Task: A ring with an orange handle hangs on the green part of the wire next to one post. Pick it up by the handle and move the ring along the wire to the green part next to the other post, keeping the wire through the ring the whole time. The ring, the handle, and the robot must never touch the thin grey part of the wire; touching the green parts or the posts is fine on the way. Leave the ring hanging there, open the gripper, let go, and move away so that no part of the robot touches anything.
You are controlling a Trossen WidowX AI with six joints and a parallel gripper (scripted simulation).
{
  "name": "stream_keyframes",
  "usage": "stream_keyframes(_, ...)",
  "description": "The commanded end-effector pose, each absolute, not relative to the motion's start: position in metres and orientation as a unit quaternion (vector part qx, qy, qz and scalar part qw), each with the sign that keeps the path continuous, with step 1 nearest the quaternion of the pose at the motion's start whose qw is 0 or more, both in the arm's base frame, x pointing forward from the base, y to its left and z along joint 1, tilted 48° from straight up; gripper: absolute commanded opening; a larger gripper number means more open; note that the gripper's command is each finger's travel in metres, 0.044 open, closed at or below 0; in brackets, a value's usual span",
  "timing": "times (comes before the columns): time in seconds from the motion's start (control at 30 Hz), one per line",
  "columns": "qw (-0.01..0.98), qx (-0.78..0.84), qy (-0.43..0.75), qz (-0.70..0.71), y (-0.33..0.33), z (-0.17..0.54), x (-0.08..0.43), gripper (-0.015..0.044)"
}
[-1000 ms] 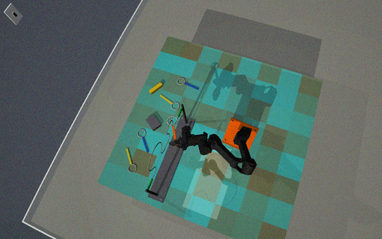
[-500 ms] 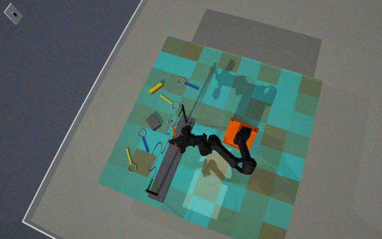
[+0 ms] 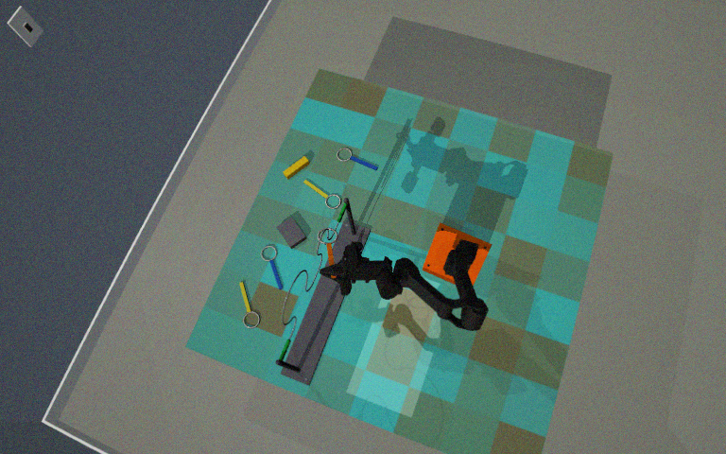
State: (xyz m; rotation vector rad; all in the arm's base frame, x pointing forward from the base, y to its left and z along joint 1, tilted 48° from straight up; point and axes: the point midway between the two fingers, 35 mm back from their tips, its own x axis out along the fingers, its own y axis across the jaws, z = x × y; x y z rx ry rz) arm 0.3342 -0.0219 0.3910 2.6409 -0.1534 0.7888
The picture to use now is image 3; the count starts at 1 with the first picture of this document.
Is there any grey loop with blue flat handle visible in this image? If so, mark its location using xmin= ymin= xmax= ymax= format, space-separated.
xmin=337 ymin=148 xmax=378 ymax=170
xmin=261 ymin=246 xmax=283 ymax=290

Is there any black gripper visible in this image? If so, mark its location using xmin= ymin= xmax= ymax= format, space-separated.
xmin=320 ymin=245 xmax=374 ymax=296

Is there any grey loop with yellow handle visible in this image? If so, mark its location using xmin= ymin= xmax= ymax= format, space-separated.
xmin=239 ymin=282 xmax=260 ymax=328
xmin=303 ymin=180 xmax=341 ymax=209

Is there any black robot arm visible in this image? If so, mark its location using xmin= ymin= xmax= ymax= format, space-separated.
xmin=372 ymin=239 xmax=489 ymax=331

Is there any grey ring with orange handle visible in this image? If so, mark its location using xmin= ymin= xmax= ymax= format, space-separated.
xmin=318 ymin=228 xmax=338 ymax=278

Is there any yellow rectangular block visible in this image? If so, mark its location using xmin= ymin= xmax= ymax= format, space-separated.
xmin=283 ymin=156 xmax=309 ymax=179

